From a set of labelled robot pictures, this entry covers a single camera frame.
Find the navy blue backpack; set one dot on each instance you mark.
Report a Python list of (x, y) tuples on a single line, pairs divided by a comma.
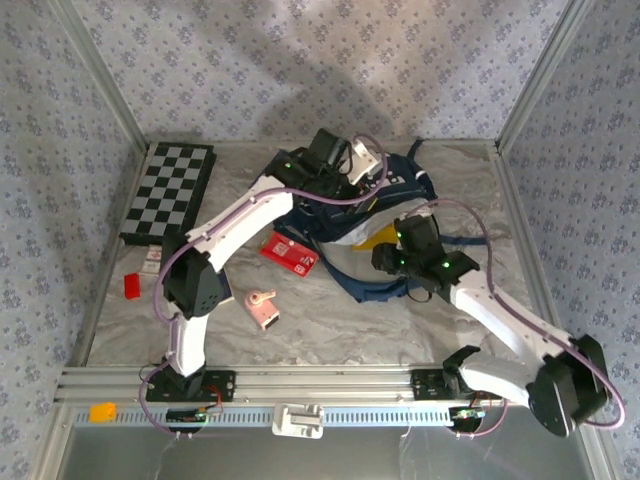
[(400, 185)]

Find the red pencil pouch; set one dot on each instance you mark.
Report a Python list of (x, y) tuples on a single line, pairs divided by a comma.
[(287, 252)]

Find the pink pencil sharpener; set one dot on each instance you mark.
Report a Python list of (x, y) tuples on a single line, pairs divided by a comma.
[(262, 307)]

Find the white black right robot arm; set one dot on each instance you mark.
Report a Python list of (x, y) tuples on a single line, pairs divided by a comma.
[(500, 310)]

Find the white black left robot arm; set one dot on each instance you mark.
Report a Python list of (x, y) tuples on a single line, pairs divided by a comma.
[(240, 225)]

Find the yellow notebook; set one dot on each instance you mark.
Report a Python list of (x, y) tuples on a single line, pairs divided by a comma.
[(372, 241)]

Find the black grey chessboard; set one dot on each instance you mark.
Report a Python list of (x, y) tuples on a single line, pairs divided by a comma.
[(165, 190)]

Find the small circuit board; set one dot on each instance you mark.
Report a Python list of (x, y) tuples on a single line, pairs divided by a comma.
[(467, 413), (192, 415)]

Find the small red block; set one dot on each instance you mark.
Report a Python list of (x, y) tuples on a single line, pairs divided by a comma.
[(132, 286)]

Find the grey metal panel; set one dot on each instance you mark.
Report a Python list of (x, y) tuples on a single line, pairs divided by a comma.
[(350, 455)]

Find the yellow plastic block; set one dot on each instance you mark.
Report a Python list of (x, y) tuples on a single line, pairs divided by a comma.
[(102, 413)]

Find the aluminium side rail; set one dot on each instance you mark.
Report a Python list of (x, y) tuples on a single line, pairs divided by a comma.
[(525, 240), (105, 280)]

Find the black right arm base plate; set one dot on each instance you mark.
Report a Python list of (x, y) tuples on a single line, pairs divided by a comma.
[(425, 385)]

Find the aluminium cross rail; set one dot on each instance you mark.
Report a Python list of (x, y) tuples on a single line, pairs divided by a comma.
[(325, 382)]

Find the aluminium frame post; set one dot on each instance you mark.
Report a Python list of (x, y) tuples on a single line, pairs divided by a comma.
[(102, 75), (542, 75)]

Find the white plastic bracket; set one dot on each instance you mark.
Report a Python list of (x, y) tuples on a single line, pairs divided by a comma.
[(297, 420)]

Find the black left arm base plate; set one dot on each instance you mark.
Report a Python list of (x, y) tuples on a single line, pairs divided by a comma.
[(220, 385)]

